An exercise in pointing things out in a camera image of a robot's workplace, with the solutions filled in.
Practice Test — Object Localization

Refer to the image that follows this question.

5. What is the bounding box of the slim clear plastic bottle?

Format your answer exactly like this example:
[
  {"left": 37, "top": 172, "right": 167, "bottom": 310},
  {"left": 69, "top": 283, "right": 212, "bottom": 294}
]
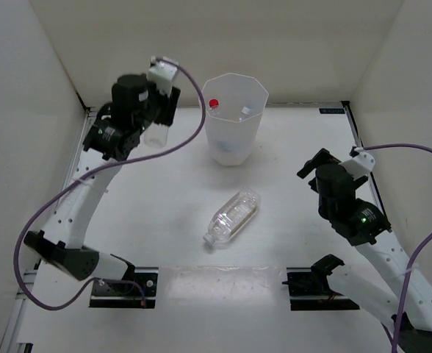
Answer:
[{"left": 144, "top": 123, "right": 169, "bottom": 149}]

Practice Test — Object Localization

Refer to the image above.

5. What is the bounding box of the purple cable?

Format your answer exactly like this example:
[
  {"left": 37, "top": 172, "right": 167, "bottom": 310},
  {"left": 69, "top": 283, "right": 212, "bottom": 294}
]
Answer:
[
  {"left": 351, "top": 143, "right": 432, "bottom": 353},
  {"left": 14, "top": 55, "right": 206, "bottom": 310}
]

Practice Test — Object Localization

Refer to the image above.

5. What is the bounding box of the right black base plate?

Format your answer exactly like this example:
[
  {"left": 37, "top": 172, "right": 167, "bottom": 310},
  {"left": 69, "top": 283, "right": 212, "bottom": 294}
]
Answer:
[{"left": 282, "top": 268, "right": 359, "bottom": 312}]

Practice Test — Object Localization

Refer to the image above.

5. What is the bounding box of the large clear square bottle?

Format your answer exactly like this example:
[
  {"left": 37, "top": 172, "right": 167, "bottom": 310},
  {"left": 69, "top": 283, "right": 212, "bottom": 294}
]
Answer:
[{"left": 203, "top": 188, "right": 261, "bottom": 247}]

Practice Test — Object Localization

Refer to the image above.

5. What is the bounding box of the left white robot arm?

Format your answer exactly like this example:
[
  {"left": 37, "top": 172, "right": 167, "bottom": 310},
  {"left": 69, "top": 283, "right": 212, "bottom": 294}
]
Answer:
[{"left": 24, "top": 71, "right": 180, "bottom": 280}]

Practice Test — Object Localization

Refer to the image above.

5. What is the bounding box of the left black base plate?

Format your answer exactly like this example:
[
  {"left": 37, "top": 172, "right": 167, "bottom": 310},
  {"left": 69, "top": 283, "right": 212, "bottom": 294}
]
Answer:
[{"left": 89, "top": 268, "right": 159, "bottom": 309}]

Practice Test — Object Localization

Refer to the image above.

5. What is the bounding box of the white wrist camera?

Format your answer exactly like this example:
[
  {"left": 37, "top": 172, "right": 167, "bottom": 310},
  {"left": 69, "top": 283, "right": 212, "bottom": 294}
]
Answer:
[
  {"left": 146, "top": 57, "right": 179, "bottom": 97},
  {"left": 340, "top": 146, "right": 375, "bottom": 180}
]

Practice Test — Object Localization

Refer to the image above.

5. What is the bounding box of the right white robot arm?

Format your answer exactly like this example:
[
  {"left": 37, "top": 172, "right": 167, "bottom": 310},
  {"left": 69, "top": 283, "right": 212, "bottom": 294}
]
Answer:
[{"left": 297, "top": 147, "right": 432, "bottom": 352}]

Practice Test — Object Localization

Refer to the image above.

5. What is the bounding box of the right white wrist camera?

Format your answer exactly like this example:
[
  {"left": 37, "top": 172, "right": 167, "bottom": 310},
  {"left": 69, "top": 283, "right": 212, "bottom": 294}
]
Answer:
[{"left": 340, "top": 146, "right": 375, "bottom": 180}]

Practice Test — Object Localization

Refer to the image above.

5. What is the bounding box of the blue label plastic bottle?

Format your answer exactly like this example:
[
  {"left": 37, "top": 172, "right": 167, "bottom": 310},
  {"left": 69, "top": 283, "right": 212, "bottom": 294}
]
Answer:
[{"left": 216, "top": 140, "right": 246, "bottom": 154}]

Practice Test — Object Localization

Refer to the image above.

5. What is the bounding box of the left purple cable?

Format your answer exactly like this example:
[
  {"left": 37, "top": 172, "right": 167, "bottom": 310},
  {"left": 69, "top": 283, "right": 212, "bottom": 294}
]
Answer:
[{"left": 14, "top": 55, "right": 206, "bottom": 310}]

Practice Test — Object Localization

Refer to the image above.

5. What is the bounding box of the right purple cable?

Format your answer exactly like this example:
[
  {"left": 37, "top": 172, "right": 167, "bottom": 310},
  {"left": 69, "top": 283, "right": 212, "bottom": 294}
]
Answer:
[{"left": 351, "top": 143, "right": 432, "bottom": 353}]

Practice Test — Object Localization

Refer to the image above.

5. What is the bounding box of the aluminium table rail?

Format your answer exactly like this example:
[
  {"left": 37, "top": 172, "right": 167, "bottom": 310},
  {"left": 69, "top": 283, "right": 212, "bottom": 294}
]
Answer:
[
  {"left": 340, "top": 101, "right": 404, "bottom": 251},
  {"left": 0, "top": 107, "right": 99, "bottom": 353}
]

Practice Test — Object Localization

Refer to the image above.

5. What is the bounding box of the red label plastic bottle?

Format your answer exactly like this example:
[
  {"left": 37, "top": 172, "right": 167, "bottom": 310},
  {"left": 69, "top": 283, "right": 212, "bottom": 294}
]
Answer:
[{"left": 208, "top": 99, "right": 220, "bottom": 118}]

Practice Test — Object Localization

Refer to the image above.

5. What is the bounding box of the right aluminium table rail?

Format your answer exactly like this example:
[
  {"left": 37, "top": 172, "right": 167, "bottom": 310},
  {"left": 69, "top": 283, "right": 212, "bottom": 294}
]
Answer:
[{"left": 340, "top": 101, "right": 404, "bottom": 251}]

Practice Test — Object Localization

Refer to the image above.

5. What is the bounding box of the left aluminium table rail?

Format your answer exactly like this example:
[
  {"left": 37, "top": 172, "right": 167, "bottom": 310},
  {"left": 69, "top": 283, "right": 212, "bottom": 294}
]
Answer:
[{"left": 0, "top": 107, "right": 99, "bottom": 353}]

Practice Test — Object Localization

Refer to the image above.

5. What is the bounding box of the white octagonal plastic bin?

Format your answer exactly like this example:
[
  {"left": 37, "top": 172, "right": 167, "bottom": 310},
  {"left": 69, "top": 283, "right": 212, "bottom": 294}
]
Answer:
[{"left": 202, "top": 73, "right": 269, "bottom": 166}]

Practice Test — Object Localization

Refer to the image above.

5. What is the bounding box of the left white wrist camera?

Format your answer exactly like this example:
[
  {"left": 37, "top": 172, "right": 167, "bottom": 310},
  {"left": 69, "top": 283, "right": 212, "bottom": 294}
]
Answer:
[{"left": 146, "top": 57, "right": 179, "bottom": 97}]

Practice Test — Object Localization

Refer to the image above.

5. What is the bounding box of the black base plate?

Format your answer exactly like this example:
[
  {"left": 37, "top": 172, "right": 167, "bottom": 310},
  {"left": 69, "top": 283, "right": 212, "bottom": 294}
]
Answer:
[
  {"left": 89, "top": 268, "right": 159, "bottom": 309},
  {"left": 282, "top": 268, "right": 359, "bottom": 312}
]

